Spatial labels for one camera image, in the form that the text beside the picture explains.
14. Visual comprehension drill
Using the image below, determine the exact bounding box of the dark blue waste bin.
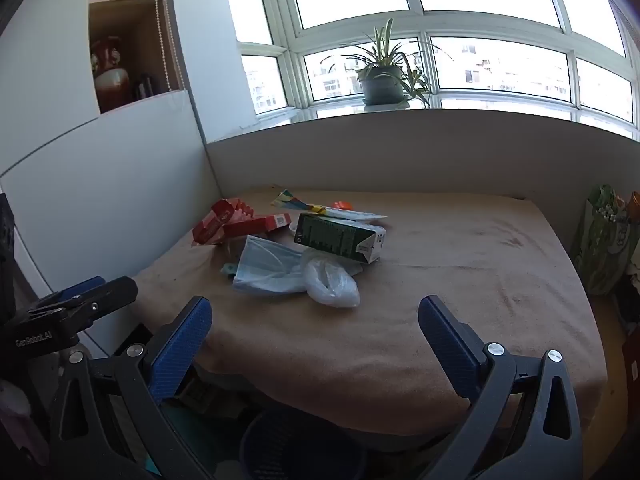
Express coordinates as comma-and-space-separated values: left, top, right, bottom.
239, 406, 372, 480

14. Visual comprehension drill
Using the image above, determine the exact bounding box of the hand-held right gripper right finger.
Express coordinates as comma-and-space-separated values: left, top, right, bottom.
418, 295, 586, 480

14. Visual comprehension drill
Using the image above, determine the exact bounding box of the tan blanket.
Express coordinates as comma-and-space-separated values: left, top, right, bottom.
131, 189, 608, 436

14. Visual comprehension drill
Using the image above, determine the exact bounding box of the dark green drink carton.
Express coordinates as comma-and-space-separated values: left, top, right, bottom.
293, 212, 387, 265

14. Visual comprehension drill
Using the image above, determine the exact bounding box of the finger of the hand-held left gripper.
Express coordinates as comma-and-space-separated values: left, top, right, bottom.
37, 276, 107, 311
50, 276, 139, 328

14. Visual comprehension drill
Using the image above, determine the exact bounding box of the red carton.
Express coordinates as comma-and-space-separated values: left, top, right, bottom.
192, 198, 257, 246

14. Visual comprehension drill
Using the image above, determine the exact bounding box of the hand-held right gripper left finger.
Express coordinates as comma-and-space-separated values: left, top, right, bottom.
50, 296, 216, 480

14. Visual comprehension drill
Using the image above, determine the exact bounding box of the red box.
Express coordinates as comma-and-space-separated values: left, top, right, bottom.
223, 213, 293, 241

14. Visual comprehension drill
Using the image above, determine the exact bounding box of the red vase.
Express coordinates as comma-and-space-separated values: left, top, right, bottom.
91, 37, 130, 112

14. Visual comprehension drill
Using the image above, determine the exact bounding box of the white wrapper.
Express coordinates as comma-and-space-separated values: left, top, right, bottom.
320, 206, 389, 222

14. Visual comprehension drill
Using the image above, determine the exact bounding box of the potted spider plant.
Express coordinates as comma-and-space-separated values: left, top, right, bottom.
341, 17, 453, 109

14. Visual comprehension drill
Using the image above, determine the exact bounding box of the white bead cord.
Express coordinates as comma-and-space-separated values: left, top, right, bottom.
151, 0, 179, 95

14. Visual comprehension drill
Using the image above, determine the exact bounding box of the blue face mask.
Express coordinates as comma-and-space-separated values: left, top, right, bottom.
232, 234, 322, 295

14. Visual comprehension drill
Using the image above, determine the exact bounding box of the clear plastic bag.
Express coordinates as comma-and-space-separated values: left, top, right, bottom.
299, 250, 361, 308

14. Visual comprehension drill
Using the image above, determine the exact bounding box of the colourful striped wrapper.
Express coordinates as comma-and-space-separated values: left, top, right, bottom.
271, 189, 327, 214

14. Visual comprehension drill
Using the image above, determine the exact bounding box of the wooden shelf unit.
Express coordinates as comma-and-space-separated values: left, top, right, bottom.
87, 0, 187, 115

